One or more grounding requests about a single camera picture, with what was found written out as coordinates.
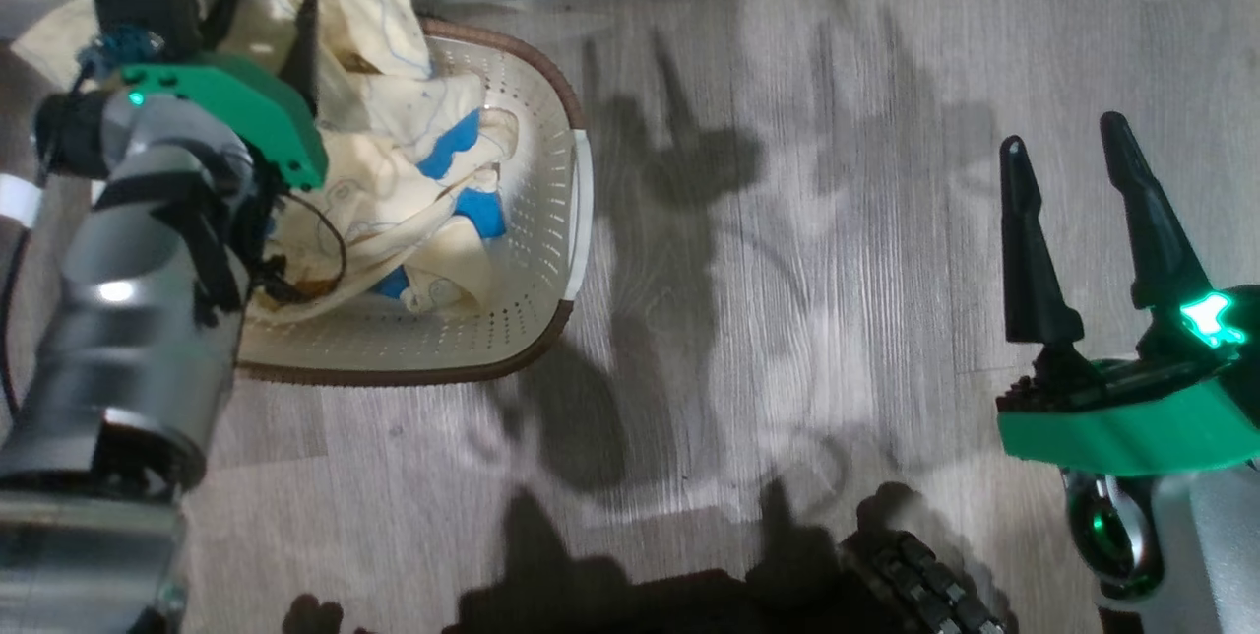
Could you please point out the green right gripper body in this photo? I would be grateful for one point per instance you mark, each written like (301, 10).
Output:
(1132, 427)

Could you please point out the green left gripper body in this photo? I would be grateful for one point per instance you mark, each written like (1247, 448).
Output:
(246, 97)

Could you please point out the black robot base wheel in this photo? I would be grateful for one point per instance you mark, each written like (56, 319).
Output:
(925, 585)

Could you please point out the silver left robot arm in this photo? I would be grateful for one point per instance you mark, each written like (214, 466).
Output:
(128, 319)

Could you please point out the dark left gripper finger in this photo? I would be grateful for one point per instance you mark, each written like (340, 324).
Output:
(305, 53)
(219, 19)

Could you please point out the cream yellow blue cloth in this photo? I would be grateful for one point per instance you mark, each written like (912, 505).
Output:
(384, 191)

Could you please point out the cream basket with brown rim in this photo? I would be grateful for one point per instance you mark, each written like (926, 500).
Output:
(532, 221)

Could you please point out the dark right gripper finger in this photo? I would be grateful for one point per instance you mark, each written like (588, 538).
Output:
(1039, 289)
(1162, 250)

